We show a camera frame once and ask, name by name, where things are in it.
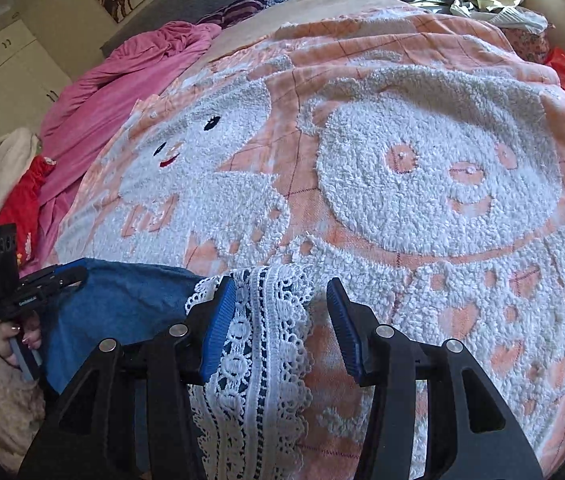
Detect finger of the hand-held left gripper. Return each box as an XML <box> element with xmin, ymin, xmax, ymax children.
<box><xmin>20</xmin><ymin>266</ymin><xmax>88</xmax><ymax>295</ymax></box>

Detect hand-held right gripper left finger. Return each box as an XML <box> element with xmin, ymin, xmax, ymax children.
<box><xmin>17</xmin><ymin>276</ymin><xmax>238</xmax><ymax>480</ymax></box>

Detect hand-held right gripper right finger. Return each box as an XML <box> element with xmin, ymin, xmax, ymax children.
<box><xmin>325</xmin><ymin>277</ymin><xmax>545</xmax><ymax>480</ymax></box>

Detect blue denim pants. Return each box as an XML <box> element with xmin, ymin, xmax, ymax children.
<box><xmin>37</xmin><ymin>258</ymin><xmax>324</xmax><ymax>480</ymax></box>

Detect person's left forearm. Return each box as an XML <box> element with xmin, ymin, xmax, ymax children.
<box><xmin>0</xmin><ymin>342</ymin><xmax>49</xmax><ymax>468</ymax></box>

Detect person's left hand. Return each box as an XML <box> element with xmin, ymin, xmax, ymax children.
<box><xmin>0</xmin><ymin>322</ymin><xmax>43</xmax><ymax>367</ymax></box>

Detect red cloth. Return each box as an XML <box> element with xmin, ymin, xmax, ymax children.
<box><xmin>0</xmin><ymin>156</ymin><xmax>56</xmax><ymax>281</ymax></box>

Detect white fluffy cloth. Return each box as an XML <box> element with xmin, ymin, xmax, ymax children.
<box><xmin>0</xmin><ymin>127</ymin><xmax>39</xmax><ymax>286</ymax></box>

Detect orange and white printed blanket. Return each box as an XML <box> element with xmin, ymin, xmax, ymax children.
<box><xmin>55</xmin><ymin>4</ymin><xmax>565</xmax><ymax>480</ymax></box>

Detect cream wardrobe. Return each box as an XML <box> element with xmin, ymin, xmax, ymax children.
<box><xmin>0</xmin><ymin>14</ymin><xmax>73</xmax><ymax>233</ymax></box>

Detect beige bed sheet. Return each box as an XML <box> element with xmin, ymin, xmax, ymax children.
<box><xmin>202</xmin><ymin>0</ymin><xmax>415</xmax><ymax>63</ymax></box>

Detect purple striped cloth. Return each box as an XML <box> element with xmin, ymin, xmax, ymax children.
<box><xmin>196</xmin><ymin>0</ymin><xmax>276</xmax><ymax>29</ymax></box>

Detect floral cloth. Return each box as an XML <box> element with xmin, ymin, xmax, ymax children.
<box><xmin>499</xmin><ymin>26</ymin><xmax>554</xmax><ymax>67</ymax></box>

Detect white plastic bag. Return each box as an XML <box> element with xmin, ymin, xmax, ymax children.
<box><xmin>449</xmin><ymin>0</ymin><xmax>549</xmax><ymax>32</ymax></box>

